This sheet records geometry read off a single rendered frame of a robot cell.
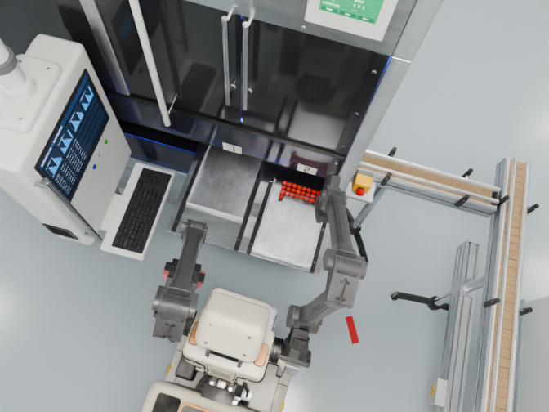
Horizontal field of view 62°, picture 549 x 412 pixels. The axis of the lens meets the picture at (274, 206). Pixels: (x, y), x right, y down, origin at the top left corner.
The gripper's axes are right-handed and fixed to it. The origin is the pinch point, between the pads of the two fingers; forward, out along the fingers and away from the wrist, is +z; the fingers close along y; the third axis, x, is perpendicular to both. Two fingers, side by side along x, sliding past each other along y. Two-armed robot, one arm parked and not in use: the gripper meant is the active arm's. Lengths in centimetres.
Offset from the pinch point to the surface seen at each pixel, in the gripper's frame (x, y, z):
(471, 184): -73, 24, 25
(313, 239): 0.3, -4.4, 24.8
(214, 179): 45, 23, 26
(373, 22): -3, 30, -75
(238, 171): 35, 27, 27
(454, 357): -71, -53, 55
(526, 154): -166, 86, 127
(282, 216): 14.1, 6.1, 25.5
